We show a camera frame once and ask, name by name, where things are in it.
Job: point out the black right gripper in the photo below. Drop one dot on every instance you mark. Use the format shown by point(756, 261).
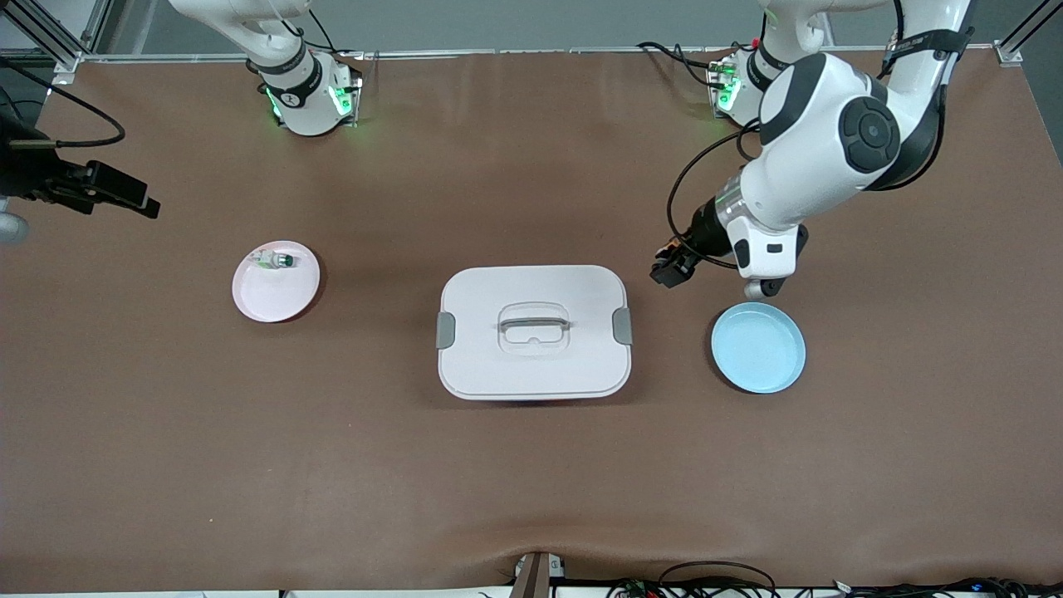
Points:
point(31, 173)

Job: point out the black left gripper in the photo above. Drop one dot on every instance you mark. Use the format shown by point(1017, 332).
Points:
point(706, 230)

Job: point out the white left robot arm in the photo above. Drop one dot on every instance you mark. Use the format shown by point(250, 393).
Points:
point(814, 166)

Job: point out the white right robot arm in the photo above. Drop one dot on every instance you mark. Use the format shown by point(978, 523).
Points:
point(307, 108)

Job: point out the grey box latch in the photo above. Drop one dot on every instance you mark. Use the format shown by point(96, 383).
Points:
point(623, 325)
point(445, 330)

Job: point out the light blue round plate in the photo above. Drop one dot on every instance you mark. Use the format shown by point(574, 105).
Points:
point(756, 349)

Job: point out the pink round plate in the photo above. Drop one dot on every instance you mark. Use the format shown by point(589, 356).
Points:
point(274, 299)

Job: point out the white lidded storage box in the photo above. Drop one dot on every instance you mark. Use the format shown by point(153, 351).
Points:
point(531, 374)

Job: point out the brown table mat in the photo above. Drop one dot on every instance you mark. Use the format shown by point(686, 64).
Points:
point(166, 457)

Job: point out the aluminium frame post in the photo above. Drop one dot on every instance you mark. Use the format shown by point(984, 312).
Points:
point(1009, 54)
point(66, 60)

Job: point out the green push button switch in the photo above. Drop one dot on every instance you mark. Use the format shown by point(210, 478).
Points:
point(278, 261)

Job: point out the aluminium frame rail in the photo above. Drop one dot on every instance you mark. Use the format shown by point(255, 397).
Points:
point(581, 50)

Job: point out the brown mount post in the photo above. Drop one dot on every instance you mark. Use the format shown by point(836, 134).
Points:
point(531, 581)

